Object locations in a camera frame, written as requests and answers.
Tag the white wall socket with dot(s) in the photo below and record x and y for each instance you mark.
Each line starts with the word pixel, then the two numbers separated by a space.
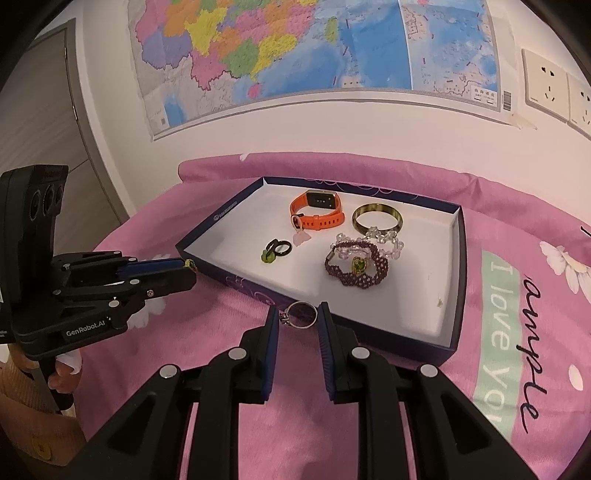
pixel 545 85
pixel 581 108

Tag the person's left hand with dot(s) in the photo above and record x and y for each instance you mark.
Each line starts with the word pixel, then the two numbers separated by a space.
pixel 57 381

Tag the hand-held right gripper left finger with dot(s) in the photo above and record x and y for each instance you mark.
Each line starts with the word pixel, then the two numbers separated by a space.
pixel 272 332

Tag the tortoiseshell bangle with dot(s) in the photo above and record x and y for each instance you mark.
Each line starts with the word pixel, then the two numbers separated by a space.
pixel 358 221

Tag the navy blue cardboard box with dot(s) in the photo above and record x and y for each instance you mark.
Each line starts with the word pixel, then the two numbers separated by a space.
pixel 415 295

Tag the colourful wall map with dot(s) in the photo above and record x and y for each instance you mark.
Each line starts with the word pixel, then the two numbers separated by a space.
pixel 277 46

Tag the green pendant with dark beads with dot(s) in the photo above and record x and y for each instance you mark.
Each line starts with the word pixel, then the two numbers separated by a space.
pixel 267 258

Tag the pink floral blanket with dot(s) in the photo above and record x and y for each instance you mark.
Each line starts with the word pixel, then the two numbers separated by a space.
pixel 508 230

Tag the orange smart watch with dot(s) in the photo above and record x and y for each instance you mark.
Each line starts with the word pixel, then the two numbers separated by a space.
pixel 323 221

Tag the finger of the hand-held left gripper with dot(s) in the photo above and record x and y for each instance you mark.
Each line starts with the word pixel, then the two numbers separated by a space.
pixel 166 284
pixel 152 266

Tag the grey door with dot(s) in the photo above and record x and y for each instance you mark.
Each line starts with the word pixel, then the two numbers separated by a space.
pixel 46 115

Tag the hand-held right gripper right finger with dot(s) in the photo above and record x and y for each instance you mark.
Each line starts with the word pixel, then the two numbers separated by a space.
pixel 325 332

